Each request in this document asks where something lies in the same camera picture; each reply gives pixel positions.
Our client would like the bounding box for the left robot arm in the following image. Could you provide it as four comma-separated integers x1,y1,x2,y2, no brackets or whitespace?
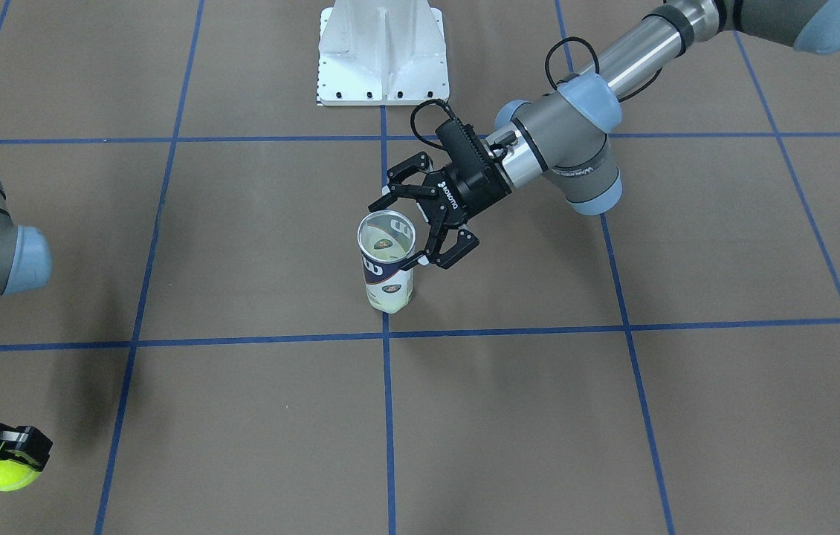
369,1,840,271

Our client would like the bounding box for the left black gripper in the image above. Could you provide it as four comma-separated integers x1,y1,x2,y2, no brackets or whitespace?
368,119,511,270

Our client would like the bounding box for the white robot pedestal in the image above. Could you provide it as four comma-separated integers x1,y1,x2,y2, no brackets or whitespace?
316,1,450,106

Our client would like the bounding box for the tennis ball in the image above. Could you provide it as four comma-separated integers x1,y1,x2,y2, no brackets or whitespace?
0,459,42,492
366,283,413,313

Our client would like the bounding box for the clear tennis ball can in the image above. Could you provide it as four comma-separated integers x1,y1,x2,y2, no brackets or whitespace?
358,210,416,287

